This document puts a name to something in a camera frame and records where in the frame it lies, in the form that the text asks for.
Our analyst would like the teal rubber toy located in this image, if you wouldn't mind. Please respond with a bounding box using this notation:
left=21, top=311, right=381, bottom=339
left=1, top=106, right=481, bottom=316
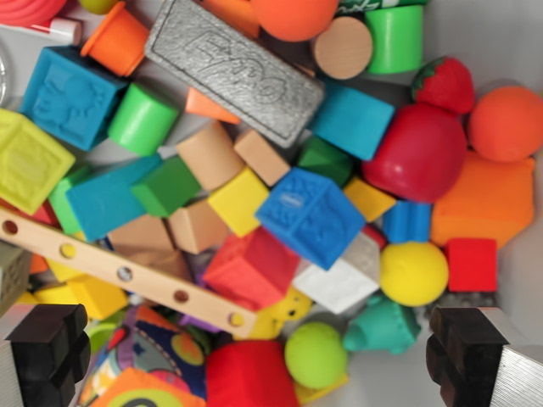
left=342, top=293, right=423, bottom=355

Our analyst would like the small natural wood block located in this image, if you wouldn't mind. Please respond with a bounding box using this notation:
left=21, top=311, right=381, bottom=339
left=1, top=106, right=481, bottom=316
left=232, top=129, right=292, bottom=188

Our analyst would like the small red wooden cube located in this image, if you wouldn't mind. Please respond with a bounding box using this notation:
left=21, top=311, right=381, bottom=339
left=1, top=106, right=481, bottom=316
left=444, top=237, right=499, bottom=294

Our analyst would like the red wooden block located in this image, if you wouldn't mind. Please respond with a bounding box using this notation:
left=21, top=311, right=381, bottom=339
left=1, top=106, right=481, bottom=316
left=0, top=197, right=61, bottom=228

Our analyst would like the red rubber cube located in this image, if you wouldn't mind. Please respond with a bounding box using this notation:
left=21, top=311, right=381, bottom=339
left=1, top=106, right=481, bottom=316
left=202, top=226, right=303, bottom=313

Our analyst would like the green Expo marker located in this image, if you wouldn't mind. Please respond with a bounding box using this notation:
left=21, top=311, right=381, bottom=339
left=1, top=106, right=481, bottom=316
left=336, top=0, right=432, bottom=19

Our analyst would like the yellow plastic piece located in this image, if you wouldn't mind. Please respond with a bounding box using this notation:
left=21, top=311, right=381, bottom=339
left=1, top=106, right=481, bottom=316
left=292, top=371, right=350, bottom=404

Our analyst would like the blue ridged cylinder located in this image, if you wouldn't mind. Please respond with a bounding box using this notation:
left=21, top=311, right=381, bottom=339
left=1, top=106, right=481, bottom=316
left=382, top=199, right=434, bottom=245

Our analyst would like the orange ball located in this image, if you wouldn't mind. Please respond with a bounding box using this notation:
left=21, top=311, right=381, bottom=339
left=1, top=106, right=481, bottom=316
left=467, top=86, right=543, bottom=164
left=249, top=0, right=341, bottom=43

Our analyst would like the grey plastic bin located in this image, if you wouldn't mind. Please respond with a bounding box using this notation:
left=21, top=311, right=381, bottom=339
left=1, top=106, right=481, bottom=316
left=0, top=0, right=543, bottom=407

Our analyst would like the green wooden cylinder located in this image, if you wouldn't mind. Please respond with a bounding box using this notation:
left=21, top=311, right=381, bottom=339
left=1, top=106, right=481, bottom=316
left=107, top=82, right=180, bottom=157

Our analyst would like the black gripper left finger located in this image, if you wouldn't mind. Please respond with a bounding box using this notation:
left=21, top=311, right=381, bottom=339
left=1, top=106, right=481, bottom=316
left=0, top=303, right=92, bottom=407

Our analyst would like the natural wood cylinder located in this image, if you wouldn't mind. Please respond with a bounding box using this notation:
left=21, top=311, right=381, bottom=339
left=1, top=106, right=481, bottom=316
left=313, top=15, right=375, bottom=81
left=176, top=121, right=247, bottom=192

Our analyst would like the orange wooden triangle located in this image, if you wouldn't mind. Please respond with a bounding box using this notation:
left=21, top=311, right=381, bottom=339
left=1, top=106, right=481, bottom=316
left=184, top=86, right=242, bottom=125

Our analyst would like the lime yellow rubber cube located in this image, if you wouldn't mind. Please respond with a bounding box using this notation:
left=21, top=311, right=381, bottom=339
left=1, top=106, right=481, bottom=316
left=0, top=108, right=77, bottom=215

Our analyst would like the grey felt Expo eraser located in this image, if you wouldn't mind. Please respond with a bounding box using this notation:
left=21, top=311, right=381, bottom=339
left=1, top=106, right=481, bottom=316
left=143, top=0, right=326, bottom=149

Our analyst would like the orange plastic cup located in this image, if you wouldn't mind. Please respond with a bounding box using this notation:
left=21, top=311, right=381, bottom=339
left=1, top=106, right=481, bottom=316
left=80, top=1, right=151, bottom=78

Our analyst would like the orange wooden block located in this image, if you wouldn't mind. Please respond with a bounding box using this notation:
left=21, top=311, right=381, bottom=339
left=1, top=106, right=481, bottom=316
left=202, top=0, right=261, bottom=40

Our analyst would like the lime green ball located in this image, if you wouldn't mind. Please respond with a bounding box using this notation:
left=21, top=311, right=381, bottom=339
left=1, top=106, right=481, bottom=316
left=77, top=0, right=120, bottom=14
left=283, top=321, right=350, bottom=391

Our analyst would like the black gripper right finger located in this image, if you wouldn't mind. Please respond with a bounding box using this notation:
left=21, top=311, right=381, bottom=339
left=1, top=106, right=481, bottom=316
left=426, top=305, right=543, bottom=407

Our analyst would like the wooden bar with holes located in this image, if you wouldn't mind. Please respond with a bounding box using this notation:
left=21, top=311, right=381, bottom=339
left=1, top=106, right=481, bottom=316
left=0, top=207, right=258, bottom=340

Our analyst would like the red toy apple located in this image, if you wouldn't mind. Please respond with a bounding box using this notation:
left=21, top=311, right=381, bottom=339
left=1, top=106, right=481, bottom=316
left=361, top=103, right=468, bottom=204

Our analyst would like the blue embossed rubber cube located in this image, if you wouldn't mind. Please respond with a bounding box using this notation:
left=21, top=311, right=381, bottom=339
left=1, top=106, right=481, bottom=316
left=254, top=166, right=367, bottom=271
left=20, top=45, right=130, bottom=153

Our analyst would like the purple toy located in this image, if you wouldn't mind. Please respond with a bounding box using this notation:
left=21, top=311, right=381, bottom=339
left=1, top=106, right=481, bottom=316
left=175, top=310, right=225, bottom=335

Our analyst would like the pink plastic ring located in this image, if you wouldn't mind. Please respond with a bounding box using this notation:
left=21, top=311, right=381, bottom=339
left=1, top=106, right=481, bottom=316
left=0, top=0, right=82, bottom=28

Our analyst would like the white rubber cube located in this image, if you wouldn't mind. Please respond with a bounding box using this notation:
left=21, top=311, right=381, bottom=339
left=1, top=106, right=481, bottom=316
left=291, top=231, right=382, bottom=316

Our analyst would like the grey rubber cube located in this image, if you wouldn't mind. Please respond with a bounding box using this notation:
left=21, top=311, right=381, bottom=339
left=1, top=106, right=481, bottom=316
left=0, top=241, right=34, bottom=317

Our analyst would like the yellow ball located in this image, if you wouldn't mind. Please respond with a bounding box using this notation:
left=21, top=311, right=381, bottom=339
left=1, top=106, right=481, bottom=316
left=378, top=241, right=451, bottom=308

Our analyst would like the white and red marker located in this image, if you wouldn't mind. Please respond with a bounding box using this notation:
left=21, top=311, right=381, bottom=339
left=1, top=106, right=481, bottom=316
left=0, top=17, right=84, bottom=47

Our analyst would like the red toy strawberry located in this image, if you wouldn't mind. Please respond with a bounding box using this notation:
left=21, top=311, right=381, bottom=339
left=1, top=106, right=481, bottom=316
left=411, top=56, right=476, bottom=115

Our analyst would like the small yellow wooden block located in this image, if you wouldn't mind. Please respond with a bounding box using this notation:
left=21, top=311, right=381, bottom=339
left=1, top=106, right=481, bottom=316
left=343, top=176, right=397, bottom=224

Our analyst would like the pale yellow wooden block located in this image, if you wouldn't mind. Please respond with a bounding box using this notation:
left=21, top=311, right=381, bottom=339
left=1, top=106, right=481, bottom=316
left=43, top=254, right=88, bottom=283

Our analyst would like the light green wooden block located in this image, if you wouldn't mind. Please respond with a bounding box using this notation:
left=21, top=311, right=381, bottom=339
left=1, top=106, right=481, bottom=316
left=47, top=166, right=92, bottom=237

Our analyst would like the green wooden cube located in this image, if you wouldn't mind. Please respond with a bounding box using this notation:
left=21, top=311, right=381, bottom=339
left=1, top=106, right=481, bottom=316
left=130, top=155, right=203, bottom=219

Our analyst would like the orange soft hexagon toy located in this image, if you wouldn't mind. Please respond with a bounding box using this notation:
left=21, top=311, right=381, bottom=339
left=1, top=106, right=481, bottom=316
left=429, top=150, right=537, bottom=252

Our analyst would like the dark green wooden block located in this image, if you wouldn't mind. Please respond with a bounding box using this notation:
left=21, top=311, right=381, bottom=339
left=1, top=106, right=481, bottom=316
left=296, top=135, right=355, bottom=188

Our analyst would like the yellow rubber animal toy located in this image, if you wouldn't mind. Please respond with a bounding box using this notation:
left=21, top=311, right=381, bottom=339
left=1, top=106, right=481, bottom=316
left=244, top=287, right=315, bottom=341

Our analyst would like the yellow wooden cube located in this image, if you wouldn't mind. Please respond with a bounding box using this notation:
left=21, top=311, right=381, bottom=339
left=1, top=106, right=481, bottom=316
left=206, top=166, right=271, bottom=238

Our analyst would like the colourful soft fabric cube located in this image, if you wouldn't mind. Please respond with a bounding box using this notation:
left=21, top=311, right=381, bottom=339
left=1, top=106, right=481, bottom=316
left=78, top=304, right=209, bottom=407

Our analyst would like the teal wooden block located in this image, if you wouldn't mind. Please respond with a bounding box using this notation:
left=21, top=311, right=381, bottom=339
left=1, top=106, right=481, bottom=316
left=65, top=153, right=165, bottom=243
left=309, top=82, right=396, bottom=162

